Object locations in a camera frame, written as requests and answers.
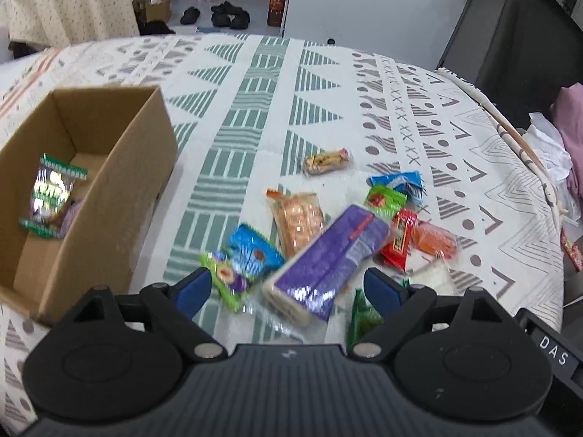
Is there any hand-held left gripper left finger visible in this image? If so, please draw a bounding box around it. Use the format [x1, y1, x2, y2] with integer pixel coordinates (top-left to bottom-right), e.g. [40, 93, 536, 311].
[68, 268, 227, 359]

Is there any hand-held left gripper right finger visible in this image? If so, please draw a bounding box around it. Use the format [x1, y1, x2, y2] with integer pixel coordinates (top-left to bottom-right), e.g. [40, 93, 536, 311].
[350, 268, 515, 358]

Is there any dark green snack packet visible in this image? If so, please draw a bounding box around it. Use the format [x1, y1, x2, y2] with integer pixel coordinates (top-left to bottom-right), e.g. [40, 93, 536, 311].
[346, 289, 384, 349]

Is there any green and purple snack packet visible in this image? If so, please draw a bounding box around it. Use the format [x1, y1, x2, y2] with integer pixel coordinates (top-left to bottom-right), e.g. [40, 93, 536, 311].
[199, 250, 252, 312]

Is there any clear white snack packet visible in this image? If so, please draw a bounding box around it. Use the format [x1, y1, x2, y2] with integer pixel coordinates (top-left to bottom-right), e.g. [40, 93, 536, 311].
[407, 256, 456, 295]

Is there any long purple biscuit packet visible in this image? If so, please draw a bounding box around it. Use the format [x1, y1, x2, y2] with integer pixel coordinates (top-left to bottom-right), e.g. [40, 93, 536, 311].
[262, 205, 392, 324]

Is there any blue snack packet round print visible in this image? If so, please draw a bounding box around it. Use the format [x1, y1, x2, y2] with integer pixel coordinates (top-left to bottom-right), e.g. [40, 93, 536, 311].
[226, 224, 285, 280]

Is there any orange snack packet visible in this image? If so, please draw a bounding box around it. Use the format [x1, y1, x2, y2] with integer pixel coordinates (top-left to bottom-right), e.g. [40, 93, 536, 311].
[410, 221, 458, 262]

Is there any green snack packet red print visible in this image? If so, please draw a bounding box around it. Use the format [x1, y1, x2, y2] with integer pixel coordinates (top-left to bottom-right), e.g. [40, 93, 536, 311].
[365, 184, 407, 219]

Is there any orange cracker packet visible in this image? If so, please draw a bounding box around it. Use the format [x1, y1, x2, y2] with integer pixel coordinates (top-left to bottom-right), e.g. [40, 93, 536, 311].
[266, 189, 326, 259]

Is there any blue and white snack packet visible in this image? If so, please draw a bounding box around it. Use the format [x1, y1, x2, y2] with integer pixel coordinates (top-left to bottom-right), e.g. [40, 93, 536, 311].
[368, 170, 426, 204]

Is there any brown cardboard box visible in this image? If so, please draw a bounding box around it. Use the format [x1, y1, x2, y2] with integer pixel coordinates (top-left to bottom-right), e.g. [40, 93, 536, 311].
[0, 86, 179, 328]

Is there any clear nut bar packet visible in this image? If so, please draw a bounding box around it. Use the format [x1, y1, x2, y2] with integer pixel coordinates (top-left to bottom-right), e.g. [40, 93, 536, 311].
[304, 148, 353, 177]

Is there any small purple snack packet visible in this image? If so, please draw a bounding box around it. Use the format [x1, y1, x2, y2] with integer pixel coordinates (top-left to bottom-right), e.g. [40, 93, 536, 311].
[57, 197, 86, 240]

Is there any green and silver snack packet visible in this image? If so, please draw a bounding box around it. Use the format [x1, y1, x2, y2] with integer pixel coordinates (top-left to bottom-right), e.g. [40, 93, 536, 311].
[19, 153, 89, 239]

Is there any red printed packet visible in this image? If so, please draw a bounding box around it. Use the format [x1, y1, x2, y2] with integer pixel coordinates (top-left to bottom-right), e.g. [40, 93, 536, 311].
[561, 230, 583, 271]

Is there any white plastic bag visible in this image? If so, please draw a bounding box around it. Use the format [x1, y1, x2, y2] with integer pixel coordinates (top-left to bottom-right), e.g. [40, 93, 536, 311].
[521, 111, 572, 183]

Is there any patterned tablecloth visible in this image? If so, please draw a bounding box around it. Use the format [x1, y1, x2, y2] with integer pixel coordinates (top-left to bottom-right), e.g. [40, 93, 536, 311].
[0, 34, 568, 435]

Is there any pink cloth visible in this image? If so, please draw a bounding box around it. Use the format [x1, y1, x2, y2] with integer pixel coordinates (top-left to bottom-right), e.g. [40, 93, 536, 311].
[549, 83, 583, 219]

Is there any black bag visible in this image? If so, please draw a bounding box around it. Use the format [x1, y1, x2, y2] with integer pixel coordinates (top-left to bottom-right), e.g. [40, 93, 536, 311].
[139, 20, 176, 36]

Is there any black chair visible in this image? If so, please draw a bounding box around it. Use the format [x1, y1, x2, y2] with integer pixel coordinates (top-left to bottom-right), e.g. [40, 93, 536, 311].
[435, 0, 583, 133]

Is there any open cardboard carton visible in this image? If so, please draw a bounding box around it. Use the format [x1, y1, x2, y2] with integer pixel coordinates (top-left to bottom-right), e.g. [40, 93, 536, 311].
[133, 0, 173, 23]

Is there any white cabinet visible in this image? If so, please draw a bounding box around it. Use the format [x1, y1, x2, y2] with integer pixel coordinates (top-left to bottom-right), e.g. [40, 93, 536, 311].
[280, 0, 484, 69]

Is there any cream dotted cloth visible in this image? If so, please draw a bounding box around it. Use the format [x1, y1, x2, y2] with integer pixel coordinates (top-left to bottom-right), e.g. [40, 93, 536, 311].
[0, 0, 146, 48]

